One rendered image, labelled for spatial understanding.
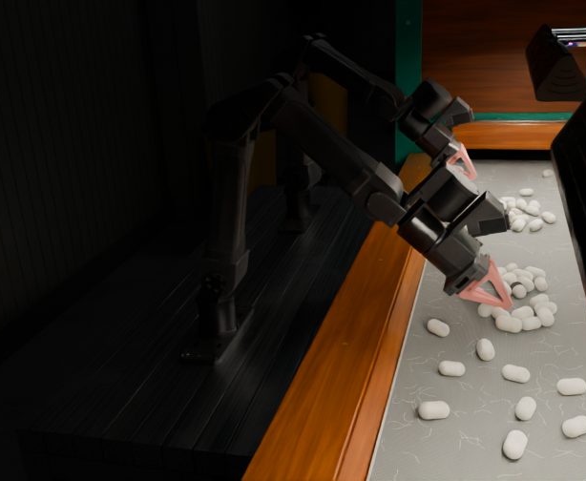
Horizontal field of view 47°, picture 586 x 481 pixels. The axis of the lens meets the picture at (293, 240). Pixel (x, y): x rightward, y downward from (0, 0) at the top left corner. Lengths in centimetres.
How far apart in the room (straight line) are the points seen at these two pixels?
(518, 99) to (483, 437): 126
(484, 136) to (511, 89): 15
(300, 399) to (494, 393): 25
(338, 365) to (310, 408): 10
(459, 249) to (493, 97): 98
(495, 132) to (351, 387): 115
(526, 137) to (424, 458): 123
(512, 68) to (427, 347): 109
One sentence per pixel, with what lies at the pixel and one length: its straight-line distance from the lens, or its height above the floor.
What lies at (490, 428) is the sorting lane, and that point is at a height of 74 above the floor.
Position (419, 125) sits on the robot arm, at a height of 93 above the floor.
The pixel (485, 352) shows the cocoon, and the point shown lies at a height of 76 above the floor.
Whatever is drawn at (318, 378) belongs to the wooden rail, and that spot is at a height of 77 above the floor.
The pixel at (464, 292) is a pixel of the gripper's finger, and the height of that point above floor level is 79.
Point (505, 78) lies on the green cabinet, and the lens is 192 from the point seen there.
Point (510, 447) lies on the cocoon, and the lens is 79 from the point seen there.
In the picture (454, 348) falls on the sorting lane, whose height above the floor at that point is 74.
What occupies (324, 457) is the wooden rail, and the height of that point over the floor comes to 77.
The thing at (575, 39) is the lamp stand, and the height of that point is 111.
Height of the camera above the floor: 123
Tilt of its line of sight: 21 degrees down
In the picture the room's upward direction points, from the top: 3 degrees counter-clockwise
